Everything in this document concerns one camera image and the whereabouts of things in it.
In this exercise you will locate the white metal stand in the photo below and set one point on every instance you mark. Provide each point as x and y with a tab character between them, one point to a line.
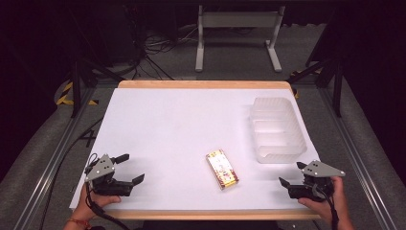
239	22

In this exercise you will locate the yellow and black hazard tape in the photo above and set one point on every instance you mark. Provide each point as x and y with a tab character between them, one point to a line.
65	96

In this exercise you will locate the yellow and brown snack packet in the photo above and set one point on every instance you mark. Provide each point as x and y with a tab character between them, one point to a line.
222	169

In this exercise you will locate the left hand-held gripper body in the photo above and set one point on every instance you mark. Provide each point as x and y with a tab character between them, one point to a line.
101	171

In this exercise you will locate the white table cover sheet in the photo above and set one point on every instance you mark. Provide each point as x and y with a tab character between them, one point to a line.
178	134

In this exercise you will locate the translucent plastic container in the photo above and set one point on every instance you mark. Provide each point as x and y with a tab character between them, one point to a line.
277	131

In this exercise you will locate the person's left hand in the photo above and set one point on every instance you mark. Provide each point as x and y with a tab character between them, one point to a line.
83	206

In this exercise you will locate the aluminium frame rail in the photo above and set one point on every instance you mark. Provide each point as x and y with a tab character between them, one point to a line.
357	159
48	172

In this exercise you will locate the person's right hand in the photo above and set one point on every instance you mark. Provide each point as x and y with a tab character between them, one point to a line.
324	207

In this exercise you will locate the black metal stand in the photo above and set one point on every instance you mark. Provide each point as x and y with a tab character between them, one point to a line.
79	80
332	76

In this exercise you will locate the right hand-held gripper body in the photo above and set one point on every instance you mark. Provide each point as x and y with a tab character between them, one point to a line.
319	171

